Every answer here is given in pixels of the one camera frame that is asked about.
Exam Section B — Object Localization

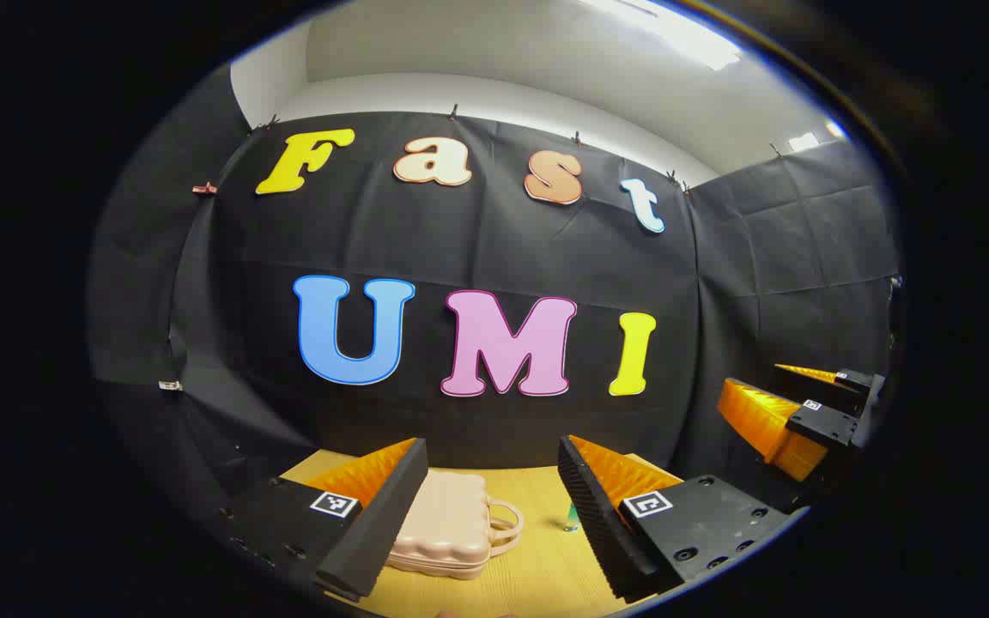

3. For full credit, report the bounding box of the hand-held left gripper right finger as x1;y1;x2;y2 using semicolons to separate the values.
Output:
556;434;794;603

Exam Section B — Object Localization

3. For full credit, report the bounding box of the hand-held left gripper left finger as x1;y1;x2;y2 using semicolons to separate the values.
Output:
220;436;429;602

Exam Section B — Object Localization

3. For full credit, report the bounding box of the pink suitcase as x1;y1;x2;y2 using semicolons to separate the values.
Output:
385;469;525;581

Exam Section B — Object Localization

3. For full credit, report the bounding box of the ceiling light panel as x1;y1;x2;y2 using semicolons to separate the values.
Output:
789;120;846;154
580;0;744;71

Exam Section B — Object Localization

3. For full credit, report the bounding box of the black backdrop cloth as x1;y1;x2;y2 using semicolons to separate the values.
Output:
87;64;903;550

